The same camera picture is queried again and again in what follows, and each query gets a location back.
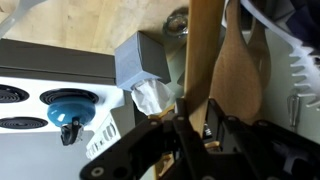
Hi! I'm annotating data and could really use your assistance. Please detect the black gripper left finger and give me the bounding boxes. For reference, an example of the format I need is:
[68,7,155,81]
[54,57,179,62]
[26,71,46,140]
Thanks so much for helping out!
[79,98,214,180]

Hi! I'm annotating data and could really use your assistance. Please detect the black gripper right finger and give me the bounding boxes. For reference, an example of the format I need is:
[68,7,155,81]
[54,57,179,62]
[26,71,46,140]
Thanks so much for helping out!
[206,99,320,180]

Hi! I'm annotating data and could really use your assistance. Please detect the round wooden spoon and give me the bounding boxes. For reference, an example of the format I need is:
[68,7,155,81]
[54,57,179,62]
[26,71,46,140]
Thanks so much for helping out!
[209,0,264,124]

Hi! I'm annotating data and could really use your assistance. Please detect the wooden spatula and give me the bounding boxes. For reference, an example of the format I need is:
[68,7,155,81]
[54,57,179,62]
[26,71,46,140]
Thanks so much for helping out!
[182,0,225,136]

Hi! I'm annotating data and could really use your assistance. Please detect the white tissue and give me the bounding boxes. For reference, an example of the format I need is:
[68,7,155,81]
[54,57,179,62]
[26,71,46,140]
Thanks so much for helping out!
[130,78,176,117]

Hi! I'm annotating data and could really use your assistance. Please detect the dark wooden spoon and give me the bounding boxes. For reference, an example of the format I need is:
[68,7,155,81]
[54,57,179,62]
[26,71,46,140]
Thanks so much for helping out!
[248,0,272,91]

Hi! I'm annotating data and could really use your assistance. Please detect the blue tissue box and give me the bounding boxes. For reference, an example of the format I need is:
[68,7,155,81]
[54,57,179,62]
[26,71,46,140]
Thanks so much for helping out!
[114,30,172,93]

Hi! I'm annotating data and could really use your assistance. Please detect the white slotted pasta spoon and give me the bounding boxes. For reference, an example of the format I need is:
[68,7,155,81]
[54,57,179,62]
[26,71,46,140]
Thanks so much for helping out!
[239,0,320,111]

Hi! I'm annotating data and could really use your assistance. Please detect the white electric stove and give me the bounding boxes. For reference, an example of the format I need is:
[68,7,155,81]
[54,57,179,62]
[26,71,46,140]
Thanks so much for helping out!
[0,75,136,161]

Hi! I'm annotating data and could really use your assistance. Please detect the small metal lid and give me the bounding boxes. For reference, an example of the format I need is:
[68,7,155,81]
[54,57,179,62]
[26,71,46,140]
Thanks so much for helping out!
[162,13,190,39]

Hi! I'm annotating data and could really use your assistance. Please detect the teal kettle black handle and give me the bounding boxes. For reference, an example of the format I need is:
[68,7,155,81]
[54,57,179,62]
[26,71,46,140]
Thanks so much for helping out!
[46,96,97,147]

